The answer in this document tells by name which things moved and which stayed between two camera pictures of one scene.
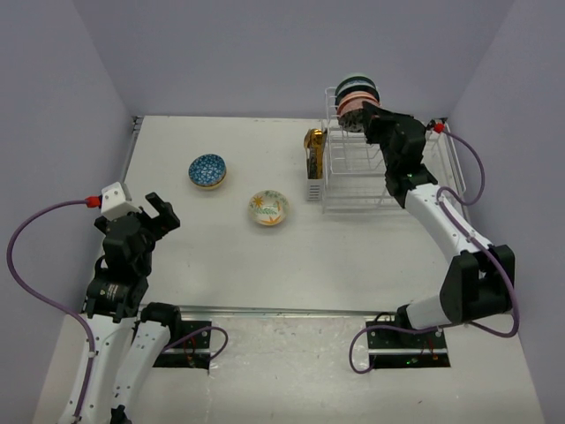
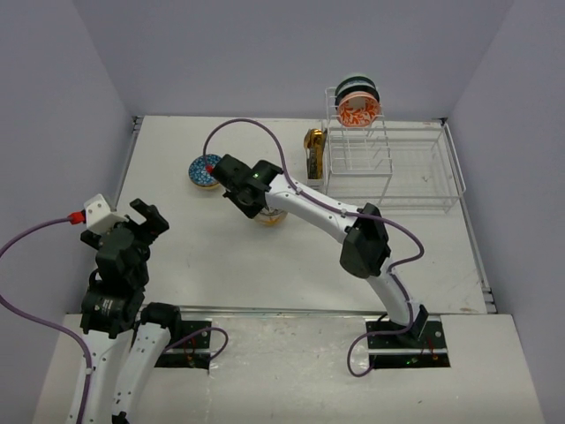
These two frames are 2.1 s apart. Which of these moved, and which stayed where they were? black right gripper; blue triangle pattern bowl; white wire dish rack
Moved: black right gripper
Stayed: blue triangle pattern bowl; white wire dish rack
